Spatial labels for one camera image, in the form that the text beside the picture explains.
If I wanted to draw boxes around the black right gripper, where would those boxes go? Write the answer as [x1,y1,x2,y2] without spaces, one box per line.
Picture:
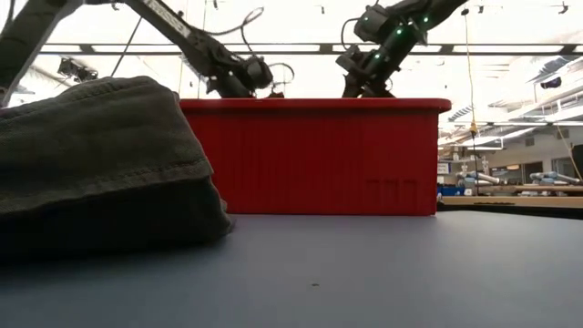
[342,38,414,99]

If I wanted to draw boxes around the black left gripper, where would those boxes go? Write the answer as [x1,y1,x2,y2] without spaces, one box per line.
[217,72,257,99]

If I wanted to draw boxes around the red plastic bin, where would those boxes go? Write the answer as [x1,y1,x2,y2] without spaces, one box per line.
[179,97,453,217]

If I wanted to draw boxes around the dark grey shorts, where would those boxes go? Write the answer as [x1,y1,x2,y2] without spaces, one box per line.
[0,75,236,263]

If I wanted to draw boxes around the black ceiling spotlight cluster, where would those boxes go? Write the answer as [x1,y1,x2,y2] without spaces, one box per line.
[56,57,100,84]

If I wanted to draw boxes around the long wooden workbench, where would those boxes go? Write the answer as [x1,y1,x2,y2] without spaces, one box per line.
[476,183,583,194]

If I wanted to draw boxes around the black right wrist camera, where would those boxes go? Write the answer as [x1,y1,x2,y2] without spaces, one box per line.
[335,44,366,74]

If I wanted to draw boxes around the yellow hanging cord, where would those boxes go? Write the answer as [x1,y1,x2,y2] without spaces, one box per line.
[462,6,480,197]

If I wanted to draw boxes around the black hanging cable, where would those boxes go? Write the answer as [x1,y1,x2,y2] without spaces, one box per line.
[110,16,143,78]

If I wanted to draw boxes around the black aluminium rig frame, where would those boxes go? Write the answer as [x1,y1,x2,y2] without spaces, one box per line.
[435,202,583,221]

